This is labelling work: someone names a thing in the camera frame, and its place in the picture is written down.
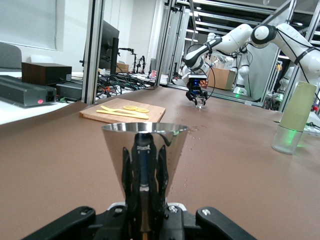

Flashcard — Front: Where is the black computer monitor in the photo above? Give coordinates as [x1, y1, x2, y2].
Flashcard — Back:
[98, 19, 120, 75]

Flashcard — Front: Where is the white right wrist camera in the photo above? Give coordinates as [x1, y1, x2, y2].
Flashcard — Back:
[187, 74, 209, 88]

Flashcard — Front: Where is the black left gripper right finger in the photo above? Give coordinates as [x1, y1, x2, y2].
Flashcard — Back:
[162, 206, 258, 240]

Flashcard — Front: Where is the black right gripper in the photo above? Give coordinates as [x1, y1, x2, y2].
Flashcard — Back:
[185, 78, 208, 105]

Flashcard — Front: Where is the grey chair back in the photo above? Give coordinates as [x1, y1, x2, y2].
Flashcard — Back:
[0, 41, 23, 70]

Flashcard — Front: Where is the long black power supply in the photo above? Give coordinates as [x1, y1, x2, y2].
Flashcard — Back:
[0, 75, 58, 108]

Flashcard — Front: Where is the steel double jigger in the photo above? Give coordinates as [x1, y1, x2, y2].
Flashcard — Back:
[101, 122, 190, 240]

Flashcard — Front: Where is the dark brown wooden box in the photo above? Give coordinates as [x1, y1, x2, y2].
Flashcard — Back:
[21, 62, 73, 86]

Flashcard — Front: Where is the small clear glass cup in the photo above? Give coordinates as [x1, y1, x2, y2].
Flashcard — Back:
[195, 96, 206, 110]

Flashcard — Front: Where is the aluminium frame post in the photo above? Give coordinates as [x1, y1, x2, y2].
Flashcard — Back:
[82, 0, 105, 105]

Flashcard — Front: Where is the large cardboard box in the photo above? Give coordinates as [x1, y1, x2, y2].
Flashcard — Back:
[206, 67, 237, 91]

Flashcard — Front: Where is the small black electronics box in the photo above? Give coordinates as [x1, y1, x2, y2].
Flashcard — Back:
[56, 81, 84, 103]

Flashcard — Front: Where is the green sleeved glass shaker bottle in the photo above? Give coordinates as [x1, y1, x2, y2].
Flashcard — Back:
[271, 81, 318, 155]

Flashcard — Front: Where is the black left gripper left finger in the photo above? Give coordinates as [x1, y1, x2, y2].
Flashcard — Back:
[22, 206, 131, 240]

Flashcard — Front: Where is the brown paper table cover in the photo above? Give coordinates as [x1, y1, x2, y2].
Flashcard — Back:
[0, 86, 320, 240]

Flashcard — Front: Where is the spilled liquid puddle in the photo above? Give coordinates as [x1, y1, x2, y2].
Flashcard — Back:
[187, 124, 209, 137]

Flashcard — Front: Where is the yellow plastic knife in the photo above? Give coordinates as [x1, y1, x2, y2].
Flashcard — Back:
[96, 109, 150, 120]

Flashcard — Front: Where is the wooden cutting board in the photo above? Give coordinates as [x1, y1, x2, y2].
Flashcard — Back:
[79, 97, 167, 124]

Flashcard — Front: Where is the yellow plastic fork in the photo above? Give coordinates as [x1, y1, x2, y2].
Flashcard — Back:
[100, 105, 148, 117]

